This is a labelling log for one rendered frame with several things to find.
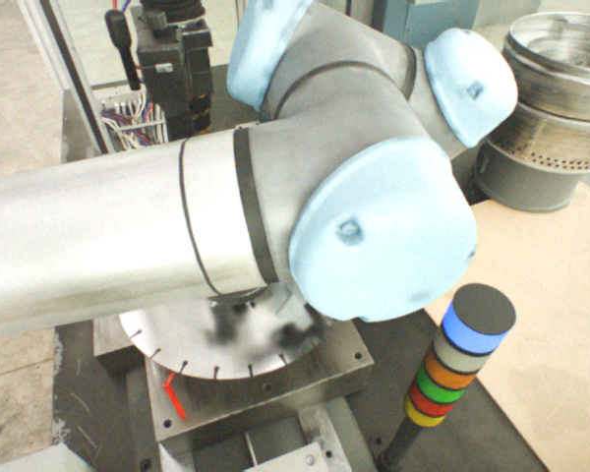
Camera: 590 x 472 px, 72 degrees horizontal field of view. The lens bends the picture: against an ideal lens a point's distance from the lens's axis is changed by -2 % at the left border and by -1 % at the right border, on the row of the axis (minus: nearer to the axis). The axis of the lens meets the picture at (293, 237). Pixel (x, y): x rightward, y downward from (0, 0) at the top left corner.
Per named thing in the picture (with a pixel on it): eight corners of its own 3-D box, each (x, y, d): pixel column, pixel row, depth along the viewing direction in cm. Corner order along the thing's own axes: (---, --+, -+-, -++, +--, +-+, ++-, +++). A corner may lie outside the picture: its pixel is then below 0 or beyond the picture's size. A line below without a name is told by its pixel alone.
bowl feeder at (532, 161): (614, 208, 98) (736, 57, 71) (510, 242, 90) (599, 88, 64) (523, 142, 117) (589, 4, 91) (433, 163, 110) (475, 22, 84)
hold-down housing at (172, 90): (210, 187, 53) (180, 21, 38) (173, 192, 52) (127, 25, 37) (208, 162, 56) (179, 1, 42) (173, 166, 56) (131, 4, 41)
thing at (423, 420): (453, 418, 43) (462, 407, 41) (417, 434, 42) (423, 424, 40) (430, 380, 46) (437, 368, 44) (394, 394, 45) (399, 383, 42)
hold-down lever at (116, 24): (171, 25, 39) (170, 9, 40) (101, 19, 37) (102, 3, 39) (174, 94, 45) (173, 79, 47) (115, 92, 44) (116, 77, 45)
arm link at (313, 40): (275, 17, 18) (455, 98, 23) (259, -44, 26) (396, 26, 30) (221, 152, 23) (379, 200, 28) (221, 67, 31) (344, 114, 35)
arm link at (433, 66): (429, -3, 27) (515, 46, 31) (341, 102, 36) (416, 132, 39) (444, 83, 24) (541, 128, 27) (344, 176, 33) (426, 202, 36)
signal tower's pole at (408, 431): (399, 468, 59) (439, 413, 43) (385, 474, 59) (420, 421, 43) (391, 451, 61) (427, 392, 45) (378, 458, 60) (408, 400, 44)
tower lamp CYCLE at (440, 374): (485, 379, 36) (497, 364, 34) (442, 397, 35) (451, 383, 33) (454, 336, 39) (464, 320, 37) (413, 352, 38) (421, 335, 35)
